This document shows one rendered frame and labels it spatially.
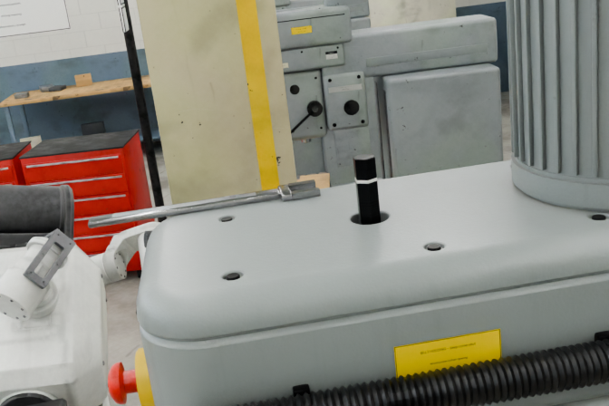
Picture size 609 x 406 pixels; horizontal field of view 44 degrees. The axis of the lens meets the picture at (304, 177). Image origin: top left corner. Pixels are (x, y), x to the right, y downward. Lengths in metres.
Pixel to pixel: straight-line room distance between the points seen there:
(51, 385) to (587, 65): 0.87
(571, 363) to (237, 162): 1.92
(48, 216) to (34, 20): 8.57
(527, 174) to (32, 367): 0.78
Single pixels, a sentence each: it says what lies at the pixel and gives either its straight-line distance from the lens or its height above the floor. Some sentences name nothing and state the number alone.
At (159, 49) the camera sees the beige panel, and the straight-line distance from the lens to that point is 2.40.
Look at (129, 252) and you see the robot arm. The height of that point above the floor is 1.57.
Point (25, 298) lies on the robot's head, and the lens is 1.14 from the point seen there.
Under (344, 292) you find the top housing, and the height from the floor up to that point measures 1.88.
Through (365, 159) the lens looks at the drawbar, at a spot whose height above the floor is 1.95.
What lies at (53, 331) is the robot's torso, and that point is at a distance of 1.22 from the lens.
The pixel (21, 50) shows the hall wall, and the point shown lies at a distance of 9.96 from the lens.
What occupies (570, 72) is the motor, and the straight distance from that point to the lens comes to 0.68.
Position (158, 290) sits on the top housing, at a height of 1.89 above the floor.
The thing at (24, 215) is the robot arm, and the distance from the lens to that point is 1.37.
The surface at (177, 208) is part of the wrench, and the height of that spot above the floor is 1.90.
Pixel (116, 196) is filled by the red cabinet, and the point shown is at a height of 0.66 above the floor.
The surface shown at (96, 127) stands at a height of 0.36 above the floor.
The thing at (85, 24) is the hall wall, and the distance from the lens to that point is 9.79.
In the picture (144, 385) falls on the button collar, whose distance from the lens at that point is 0.74.
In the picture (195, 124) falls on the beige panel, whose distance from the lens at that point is 2.43.
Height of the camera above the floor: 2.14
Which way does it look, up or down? 17 degrees down
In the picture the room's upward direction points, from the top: 7 degrees counter-clockwise
